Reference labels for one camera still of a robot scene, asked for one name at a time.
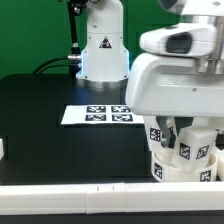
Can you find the white marker sheet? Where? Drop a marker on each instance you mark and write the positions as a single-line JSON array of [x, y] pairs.
[[99, 114]]

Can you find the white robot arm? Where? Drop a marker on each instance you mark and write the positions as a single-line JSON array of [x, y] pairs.
[[105, 60]]

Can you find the white front rail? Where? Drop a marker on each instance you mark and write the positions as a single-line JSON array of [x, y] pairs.
[[111, 198]]

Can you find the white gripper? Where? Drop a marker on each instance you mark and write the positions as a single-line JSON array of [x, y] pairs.
[[166, 79]]

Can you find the white round stool seat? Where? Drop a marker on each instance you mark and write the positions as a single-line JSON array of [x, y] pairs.
[[163, 171]]

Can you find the black camera pole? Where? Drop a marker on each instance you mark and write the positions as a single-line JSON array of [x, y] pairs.
[[75, 8]]

